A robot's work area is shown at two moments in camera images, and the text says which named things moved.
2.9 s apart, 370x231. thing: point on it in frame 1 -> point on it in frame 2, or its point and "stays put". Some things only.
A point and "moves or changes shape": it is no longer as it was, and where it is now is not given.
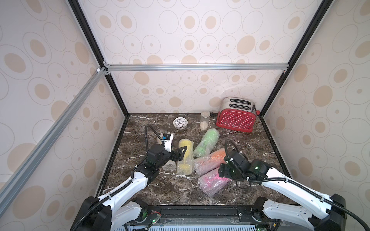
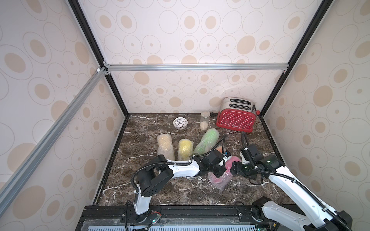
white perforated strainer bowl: (180, 123) stays put
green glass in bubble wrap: (208, 141) stays put
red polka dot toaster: (237, 113) stays put
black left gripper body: (167, 156) -> (218, 170)
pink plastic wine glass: (211, 183) moves or changes shape
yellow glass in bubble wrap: (185, 166) stays put
